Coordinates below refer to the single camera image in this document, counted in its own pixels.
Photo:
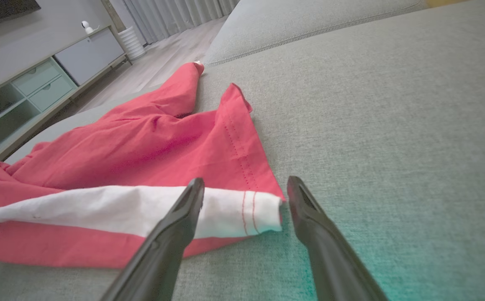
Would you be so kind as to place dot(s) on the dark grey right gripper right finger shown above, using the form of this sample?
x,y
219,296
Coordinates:
x,y
330,259

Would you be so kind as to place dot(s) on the red white basketball jersey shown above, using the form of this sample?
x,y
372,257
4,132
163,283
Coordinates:
x,y
121,146

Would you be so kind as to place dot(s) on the yellow sofa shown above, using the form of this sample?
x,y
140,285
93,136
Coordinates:
x,y
447,3

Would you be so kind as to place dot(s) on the grey pleated curtain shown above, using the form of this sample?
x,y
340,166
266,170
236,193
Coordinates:
x,y
175,14

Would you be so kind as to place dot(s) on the small white home camera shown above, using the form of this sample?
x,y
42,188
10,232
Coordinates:
x,y
86,26

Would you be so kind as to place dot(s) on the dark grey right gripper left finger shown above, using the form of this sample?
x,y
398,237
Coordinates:
x,y
162,251

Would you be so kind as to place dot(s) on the white ribbed plant pot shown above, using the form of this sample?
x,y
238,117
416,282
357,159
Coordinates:
x,y
132,43

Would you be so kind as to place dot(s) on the grey sofa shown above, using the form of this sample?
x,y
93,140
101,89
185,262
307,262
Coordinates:
x,y
393,125

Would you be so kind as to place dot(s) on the grey mint TV cabinet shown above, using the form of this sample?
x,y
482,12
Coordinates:
x,y
87,54

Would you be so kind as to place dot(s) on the grey fabric seat cushion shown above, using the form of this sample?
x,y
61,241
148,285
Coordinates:
x,y
288,25

